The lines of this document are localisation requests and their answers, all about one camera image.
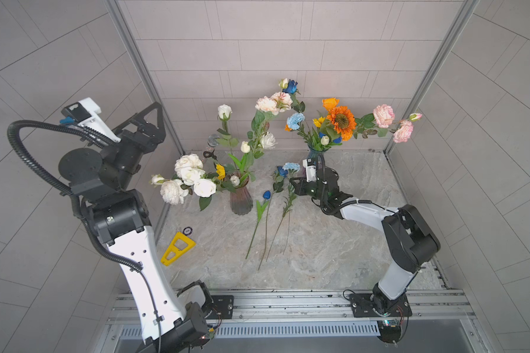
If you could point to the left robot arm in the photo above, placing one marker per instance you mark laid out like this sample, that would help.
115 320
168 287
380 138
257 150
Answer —
116 218

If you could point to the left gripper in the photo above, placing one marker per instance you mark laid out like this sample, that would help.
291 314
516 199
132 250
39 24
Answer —
144 134

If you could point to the right circuit board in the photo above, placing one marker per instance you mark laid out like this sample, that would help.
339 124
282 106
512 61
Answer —
390 331

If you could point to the orange gerbera flower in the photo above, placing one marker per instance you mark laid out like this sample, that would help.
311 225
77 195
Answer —
343 122

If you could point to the orange rose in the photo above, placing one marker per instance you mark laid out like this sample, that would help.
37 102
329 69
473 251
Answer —
330 104

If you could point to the yellow tag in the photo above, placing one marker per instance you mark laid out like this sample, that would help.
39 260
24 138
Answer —
181 244

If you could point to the blue purple glass vase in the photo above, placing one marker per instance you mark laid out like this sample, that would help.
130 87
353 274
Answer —
314 154

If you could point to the yellow sunflower left vase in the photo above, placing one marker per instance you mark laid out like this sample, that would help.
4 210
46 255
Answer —
220 171

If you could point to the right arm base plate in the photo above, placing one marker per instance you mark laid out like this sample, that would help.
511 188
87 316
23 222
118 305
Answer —
379 306

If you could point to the dark blue rose vase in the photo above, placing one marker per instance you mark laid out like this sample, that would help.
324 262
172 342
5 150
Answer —
291 89

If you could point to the pink roses stem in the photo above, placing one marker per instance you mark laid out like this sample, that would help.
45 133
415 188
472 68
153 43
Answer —
382 122

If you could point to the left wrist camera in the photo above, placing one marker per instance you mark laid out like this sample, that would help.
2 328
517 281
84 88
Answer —
86 113

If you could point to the pink rose spray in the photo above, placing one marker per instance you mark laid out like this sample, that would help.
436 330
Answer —
267 109

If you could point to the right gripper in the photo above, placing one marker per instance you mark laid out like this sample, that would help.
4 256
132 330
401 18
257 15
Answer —
301 189

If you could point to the small blue tulip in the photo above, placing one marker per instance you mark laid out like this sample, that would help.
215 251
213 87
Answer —
261 206

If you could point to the white rose left vase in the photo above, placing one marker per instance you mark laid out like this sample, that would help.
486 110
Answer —
268 141

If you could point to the white rose bud stem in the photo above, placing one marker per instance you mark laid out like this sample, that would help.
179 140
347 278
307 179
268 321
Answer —
225 135

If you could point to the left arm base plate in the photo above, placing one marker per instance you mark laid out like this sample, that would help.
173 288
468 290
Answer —
221 307

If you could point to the white rose bouquet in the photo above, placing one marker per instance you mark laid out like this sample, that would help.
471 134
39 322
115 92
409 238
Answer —
189 179

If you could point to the aluminium rail frame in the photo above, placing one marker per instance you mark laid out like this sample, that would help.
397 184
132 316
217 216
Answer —
439 316

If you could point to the dark red glass vase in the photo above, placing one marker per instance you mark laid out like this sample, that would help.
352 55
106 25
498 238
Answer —
241 200

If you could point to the white tulip right vase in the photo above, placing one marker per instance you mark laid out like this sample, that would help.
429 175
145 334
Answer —
325 140

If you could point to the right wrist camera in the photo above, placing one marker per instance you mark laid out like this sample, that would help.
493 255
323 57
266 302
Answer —
310 168

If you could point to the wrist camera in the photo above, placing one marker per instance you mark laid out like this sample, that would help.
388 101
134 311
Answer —
86 113
310 168

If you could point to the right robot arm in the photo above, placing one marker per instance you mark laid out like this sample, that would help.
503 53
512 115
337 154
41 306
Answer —
410 239

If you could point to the dark blue rose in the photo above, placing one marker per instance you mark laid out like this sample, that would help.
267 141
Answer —
278 178

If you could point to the light blue carnation right vase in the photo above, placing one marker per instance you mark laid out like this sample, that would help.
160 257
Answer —
293 122

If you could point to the yellow sunflower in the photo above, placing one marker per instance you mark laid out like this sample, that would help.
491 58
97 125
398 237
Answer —
318 122

